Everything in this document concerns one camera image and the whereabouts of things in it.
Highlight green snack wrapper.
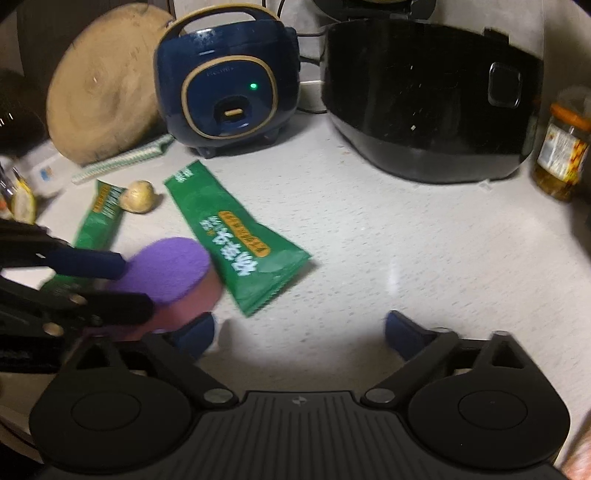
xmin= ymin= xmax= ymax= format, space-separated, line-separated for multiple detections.
xmin=164 ymin=161 xmax=311 ymax=316
xmin=40 ymin=180 xmax=124 ymax=292

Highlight purple pink sponge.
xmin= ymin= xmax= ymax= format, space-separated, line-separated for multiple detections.
xmin=84 ymin=237 xmax=223 ymax=341

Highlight yellow rimmed sink strainer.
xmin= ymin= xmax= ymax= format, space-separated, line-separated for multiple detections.
xmin=11 ymin=179 xmax=36 ymax=225

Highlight green white striped cloth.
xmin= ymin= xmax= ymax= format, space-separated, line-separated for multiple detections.
xmin=71 ymin=134 xmax=174 ymax=185

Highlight round wooden cutting board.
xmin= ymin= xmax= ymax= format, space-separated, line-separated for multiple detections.
xmin=46 ymin=3 xmax=173 ymax=166

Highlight glass jar orange lid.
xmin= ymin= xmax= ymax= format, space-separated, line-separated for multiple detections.
xmin=532 ymin=102 xmax=590 ymax=202

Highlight large black rice cooker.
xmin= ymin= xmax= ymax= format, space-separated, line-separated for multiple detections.
xmin=318 ymin=1 xmax=544 ymax=184

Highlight black power cable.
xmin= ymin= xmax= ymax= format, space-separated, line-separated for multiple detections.
xmin=262 ymin=0 xmax=329 ymax=114

